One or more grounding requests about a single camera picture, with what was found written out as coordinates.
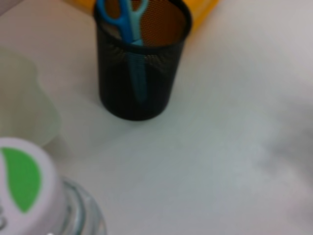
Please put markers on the yellow plastic bin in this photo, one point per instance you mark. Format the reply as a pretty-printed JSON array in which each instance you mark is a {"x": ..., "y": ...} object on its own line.
[{"x": 203, "y": 12}]

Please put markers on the black mesh pen cup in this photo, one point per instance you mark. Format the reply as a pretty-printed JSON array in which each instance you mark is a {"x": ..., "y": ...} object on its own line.
[{"x": 137, "y": 85}]

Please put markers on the clear green-label water bottle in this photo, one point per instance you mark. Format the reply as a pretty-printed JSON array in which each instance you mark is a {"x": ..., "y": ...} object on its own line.
[{"x": 36, "y": 195}]

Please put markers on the translucent green fruit bowl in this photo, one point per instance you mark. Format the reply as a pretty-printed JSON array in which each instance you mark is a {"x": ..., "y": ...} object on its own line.
[{"x": 24, "y": 98}]

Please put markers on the blue scissors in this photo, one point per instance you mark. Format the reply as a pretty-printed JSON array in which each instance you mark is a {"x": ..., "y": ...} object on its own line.
[{"x": 133, "y": 22}]

